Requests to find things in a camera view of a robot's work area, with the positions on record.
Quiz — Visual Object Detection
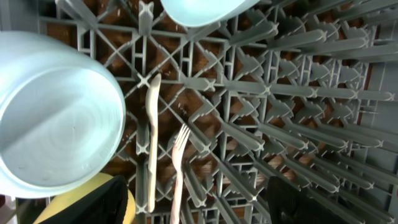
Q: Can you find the yellow plastic cup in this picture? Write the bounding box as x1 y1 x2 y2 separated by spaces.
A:
32 172 137 224

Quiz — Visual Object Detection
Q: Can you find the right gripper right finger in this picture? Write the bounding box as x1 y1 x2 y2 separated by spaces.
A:
266 176 350 224

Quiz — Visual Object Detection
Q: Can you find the green bowl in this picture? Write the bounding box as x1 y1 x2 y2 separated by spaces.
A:
160 0 259 27

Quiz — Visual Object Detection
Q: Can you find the small light blue bowl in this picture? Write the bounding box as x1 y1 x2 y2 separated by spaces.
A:
1 31 126 198

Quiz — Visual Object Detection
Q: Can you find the grey dishwasher rack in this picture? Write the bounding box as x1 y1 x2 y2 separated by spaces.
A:
1 1 397 223

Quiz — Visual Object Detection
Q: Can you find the white plastic fork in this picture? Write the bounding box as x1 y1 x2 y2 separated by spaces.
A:
170 124 190 224

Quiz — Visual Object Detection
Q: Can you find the white plastic spoon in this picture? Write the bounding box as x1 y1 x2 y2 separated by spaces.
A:
146 73 162 213

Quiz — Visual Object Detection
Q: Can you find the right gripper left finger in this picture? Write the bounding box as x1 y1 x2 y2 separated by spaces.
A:
39 175 129 224

